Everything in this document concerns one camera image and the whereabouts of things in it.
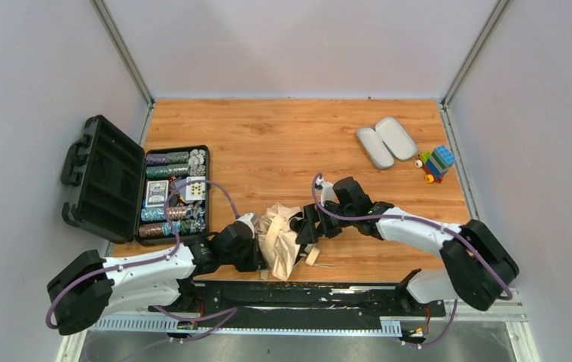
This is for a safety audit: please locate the beige folding umbrella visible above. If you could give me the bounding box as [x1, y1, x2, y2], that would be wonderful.
[255, 204, 337, 281]

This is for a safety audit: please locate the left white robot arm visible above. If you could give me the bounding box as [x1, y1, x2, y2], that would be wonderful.
[45, 221, 268, 336]

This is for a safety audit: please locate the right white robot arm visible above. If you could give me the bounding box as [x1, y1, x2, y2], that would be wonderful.
[288, 174, 519, 311]

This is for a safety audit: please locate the grey glasses case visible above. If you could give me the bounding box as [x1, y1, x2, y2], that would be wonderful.
[356, 116, 418, 170]

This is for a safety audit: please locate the black poker chip case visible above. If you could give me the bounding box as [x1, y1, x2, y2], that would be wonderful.
[60, 115, 210, 246]

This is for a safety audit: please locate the colourful toy block car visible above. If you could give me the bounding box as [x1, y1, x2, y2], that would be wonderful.
[414, 145, 456, 183]

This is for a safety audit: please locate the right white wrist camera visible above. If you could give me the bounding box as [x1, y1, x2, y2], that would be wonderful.
[315, 179, 336, 205]

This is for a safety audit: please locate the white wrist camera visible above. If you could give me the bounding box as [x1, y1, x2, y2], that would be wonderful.
[237, 212, 259, 237]
[315, 179, 336, 205]

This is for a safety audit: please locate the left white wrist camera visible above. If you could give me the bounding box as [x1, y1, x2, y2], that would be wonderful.
[237, 212, 259, 237]

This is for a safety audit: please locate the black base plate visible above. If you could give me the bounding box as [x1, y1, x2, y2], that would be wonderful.
[171, 281, 435, 316]

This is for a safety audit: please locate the aluminium frame rail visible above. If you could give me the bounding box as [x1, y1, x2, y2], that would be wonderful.
[89, 299, 527, 337]

